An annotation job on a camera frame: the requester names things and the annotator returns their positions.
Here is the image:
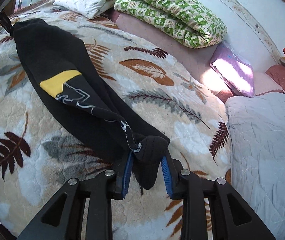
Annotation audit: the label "pink quilted mattress cover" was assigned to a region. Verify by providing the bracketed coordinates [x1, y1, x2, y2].
[107, 10, 285, 103]

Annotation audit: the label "purple floral pillow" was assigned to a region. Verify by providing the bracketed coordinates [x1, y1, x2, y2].
[209, 41, 255, 97]

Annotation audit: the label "grey quilted cushion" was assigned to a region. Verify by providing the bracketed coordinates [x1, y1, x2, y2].
[225, 92, 285, 239]

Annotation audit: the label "leaf pattern fleece blanket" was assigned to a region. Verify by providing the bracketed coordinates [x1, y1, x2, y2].
[0, 0, 231, 237]

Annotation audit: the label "green checkered folded quilt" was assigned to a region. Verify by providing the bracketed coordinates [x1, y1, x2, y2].
[114, 0, 228, 49]

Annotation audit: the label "black sweatpants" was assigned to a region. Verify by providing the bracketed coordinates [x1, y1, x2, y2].
[12, 18, 170, 190]

